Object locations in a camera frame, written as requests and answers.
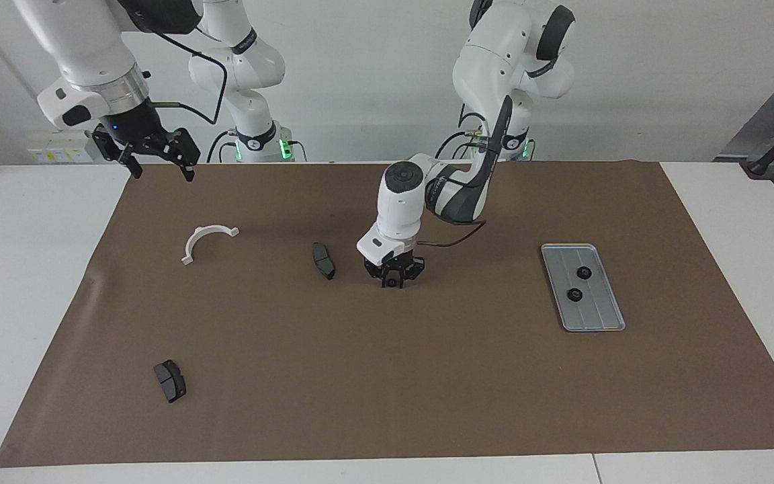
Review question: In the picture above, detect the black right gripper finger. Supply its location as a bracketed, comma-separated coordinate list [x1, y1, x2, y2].
[170, 128, 202, 183]
[92, 129, 144, 179]

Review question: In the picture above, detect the silver ribbed metal tray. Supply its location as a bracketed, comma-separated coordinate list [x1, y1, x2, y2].
[540, 243, 627, 333]

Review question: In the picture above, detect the long grey brake pad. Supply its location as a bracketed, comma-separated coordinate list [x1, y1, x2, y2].
[312, 242, 337, 281]

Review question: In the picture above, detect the brown table mat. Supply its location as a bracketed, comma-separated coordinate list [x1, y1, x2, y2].
[0, 161, 774, 468]

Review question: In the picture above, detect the short dark brake pad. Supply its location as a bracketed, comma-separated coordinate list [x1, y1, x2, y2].
[153, 360, 187, 404]

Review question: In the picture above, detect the black base cable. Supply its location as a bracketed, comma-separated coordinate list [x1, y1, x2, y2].
[435, 128, 488, 161]
[206, 130, 237, 163]

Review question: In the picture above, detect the white wall socket box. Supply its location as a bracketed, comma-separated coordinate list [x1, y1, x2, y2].
[28, 130, 100, 165]

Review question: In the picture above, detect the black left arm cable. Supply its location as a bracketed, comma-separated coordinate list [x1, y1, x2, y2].
[419, 94, 517, 249]

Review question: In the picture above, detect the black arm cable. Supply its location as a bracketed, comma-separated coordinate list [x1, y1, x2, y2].
[419, 94, 517, 249]
[147, 27, 229, 127]

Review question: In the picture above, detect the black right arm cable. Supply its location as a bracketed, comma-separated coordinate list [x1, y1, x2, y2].
[147, 27, 229, 127]

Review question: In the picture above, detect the white curved plastic bracket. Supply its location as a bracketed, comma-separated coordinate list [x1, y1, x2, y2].
[181, 225, 241, 266]

